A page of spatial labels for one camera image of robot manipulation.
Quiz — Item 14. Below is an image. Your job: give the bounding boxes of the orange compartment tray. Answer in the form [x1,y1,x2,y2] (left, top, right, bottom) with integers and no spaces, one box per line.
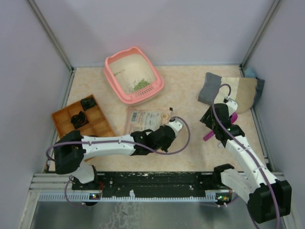
[51,94,115,138]

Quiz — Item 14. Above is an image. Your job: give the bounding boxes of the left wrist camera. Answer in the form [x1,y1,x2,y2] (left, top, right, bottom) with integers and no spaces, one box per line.
[167,118,184,133]

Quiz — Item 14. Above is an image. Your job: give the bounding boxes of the beige cat litter bag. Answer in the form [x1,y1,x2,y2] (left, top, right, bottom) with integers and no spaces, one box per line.
[124,107,173,134]

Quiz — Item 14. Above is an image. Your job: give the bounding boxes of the black part in tray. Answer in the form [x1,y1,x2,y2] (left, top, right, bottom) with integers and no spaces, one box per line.
[81,96,97,111]

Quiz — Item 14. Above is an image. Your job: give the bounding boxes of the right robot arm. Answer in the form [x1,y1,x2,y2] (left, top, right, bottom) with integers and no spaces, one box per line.
[200,100,292,223]

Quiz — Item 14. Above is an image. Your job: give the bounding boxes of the pink litter box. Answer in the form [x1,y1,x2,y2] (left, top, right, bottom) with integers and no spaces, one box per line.
[104,46,164,106]

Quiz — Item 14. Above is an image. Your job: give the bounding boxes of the blue cloth in corner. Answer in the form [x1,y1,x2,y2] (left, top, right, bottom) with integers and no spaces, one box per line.
[244,67,258,79]

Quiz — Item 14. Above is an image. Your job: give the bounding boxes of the purple plastic scoop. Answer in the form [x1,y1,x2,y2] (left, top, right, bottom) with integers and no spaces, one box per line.
[203,113,238,141]

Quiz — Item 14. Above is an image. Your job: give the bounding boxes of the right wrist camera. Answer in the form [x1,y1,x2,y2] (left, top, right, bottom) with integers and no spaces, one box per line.
[224,96,238,116]

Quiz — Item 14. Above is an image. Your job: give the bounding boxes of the grey beige folded cloth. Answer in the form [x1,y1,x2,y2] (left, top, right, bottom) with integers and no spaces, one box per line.
[198,73,265,114]

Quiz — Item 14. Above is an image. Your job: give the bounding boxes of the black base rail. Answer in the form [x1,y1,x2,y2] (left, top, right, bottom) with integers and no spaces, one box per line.
[72,172,229,198]

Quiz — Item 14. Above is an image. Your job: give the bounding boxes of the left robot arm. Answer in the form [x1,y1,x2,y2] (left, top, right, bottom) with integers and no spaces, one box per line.
[54,121,183,189]

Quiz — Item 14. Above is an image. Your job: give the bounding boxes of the black ring in tray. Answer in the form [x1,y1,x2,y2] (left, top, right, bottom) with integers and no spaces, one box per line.
[71,112,90,128]

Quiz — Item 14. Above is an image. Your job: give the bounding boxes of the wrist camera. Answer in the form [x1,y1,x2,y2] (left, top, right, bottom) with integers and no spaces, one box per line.
[167,118,184,133]
[224,96,238,116]

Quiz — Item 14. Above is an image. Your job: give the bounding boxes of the green litter pellets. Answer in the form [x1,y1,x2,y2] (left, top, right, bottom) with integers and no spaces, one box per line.
[129,78,150,93]

